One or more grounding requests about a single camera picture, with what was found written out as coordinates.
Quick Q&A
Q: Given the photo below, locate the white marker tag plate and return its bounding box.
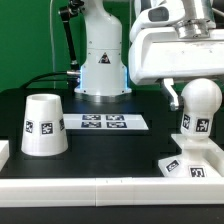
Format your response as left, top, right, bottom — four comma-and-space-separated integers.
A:
64, 114, 148, 130

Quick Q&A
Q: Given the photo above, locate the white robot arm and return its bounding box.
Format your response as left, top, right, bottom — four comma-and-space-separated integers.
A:
75, 0, 224, 110

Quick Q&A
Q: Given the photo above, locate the white lamp base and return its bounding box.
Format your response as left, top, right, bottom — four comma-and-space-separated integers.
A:
158, 134, 224, 178

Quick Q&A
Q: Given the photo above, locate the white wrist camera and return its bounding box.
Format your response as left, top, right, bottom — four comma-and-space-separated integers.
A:
129, 0, 185, 42

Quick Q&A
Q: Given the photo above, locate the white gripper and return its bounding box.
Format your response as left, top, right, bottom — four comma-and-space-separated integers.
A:
129, 27, 224, 111

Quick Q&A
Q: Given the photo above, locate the white left fence block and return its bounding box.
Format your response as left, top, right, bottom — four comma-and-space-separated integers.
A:
0, 140, 9, 171

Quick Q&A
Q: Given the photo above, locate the black cable bundle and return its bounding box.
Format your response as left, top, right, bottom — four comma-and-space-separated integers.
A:
20, 70, 82, 90

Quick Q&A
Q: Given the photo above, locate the white front fence rail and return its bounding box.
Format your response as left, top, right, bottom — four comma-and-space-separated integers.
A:
0, 178, 224, 207

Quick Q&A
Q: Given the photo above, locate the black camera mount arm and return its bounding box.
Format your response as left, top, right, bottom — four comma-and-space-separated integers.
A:
58, 0, 84, 70

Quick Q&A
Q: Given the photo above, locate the white lamp bulb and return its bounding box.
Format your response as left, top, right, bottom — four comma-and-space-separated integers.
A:
181, 78, 222, 141

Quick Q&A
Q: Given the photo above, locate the white lamp shade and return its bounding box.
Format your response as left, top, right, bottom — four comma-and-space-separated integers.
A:
21, 94, 68, 156

